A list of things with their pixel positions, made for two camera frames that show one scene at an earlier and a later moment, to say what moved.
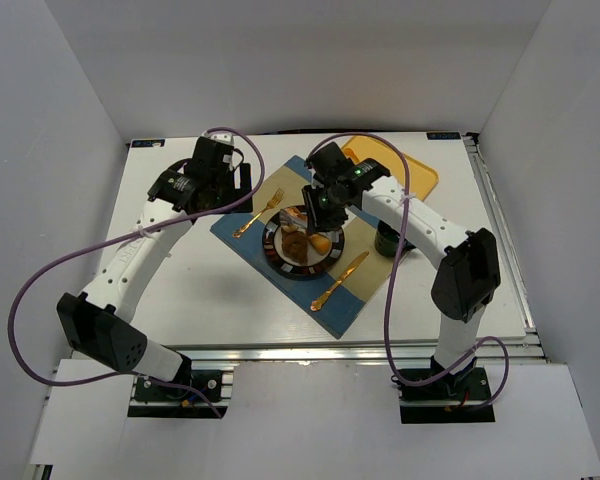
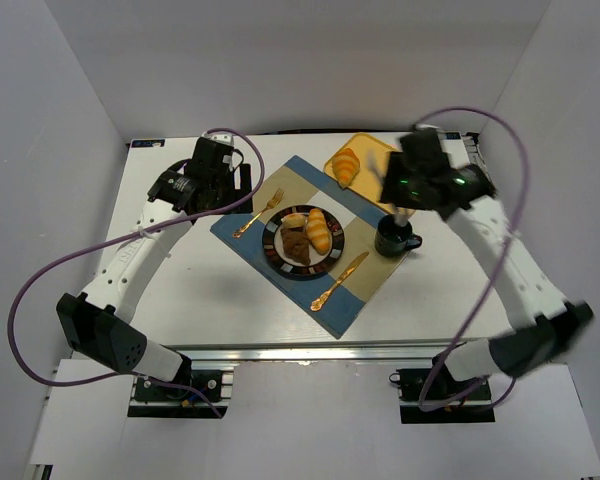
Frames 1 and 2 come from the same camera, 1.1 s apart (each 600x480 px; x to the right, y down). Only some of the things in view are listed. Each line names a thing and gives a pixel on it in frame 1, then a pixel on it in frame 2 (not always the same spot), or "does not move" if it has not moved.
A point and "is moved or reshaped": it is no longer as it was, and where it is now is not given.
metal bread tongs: [285, 219] is moved or reshaped
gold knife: [316, 304] does not move
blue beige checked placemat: [336, 298] does not move
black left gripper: [234, 189] does not move
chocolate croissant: [295, 246] does not move
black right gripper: [323, 218] to [400, 187]
